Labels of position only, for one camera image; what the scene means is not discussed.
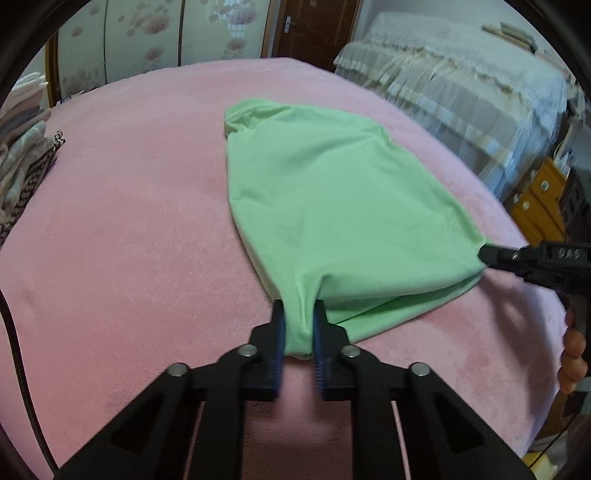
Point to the floral wardrobe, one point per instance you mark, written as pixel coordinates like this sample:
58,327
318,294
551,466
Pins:
138,37

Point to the person's right hand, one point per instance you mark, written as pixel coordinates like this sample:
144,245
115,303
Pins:
575,355

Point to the light green shirt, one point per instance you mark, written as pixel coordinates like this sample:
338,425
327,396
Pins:
332,194

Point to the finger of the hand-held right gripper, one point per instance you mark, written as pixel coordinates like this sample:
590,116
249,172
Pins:
501,256

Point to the brown wooden door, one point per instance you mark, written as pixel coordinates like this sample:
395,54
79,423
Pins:
314,32

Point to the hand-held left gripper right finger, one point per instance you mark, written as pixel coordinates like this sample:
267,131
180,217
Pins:
318,357

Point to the pink blanket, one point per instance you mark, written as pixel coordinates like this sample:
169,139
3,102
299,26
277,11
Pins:
138,230

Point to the stack of folded clothes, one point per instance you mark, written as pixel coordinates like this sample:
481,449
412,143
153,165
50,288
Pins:
23,152

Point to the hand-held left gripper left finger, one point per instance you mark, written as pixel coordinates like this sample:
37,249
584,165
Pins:
278,353

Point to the yellow drawer cabinet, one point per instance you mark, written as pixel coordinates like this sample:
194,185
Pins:
540,198

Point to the bed with white lace cover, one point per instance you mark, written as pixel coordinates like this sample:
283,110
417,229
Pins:
461,83

